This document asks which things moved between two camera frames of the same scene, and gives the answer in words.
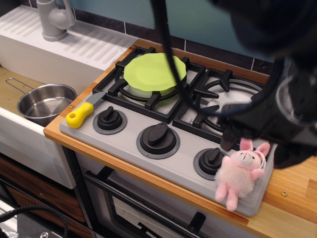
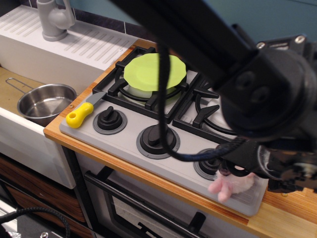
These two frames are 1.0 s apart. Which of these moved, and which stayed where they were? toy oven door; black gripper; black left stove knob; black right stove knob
Moved: black gripper
Stayed: toy oven door; black left stove knob; black right stove knob
